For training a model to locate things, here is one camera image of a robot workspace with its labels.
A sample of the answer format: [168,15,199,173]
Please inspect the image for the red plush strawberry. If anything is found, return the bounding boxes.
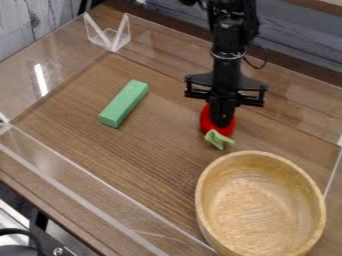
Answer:
[199,104,237,150]

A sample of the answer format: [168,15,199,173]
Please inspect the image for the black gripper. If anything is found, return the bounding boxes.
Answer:
[184,51,267,127]

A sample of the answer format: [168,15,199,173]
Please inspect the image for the clear acrylic enclosure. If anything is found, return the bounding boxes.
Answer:
[0,9,342,256]

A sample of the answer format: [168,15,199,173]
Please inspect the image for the green rectangular block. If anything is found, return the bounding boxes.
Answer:
[99,80,148,128]

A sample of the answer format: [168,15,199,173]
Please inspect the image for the black cable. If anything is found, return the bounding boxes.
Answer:
[0,227,46,256]

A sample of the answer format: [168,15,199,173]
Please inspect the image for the black device with knob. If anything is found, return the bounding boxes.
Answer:
[29,229,86,256]

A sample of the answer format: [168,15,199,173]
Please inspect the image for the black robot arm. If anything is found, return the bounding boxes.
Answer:
[179,0,267,128]

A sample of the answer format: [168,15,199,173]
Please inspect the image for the light wooden bowl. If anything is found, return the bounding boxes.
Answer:
[195,151,326,256]

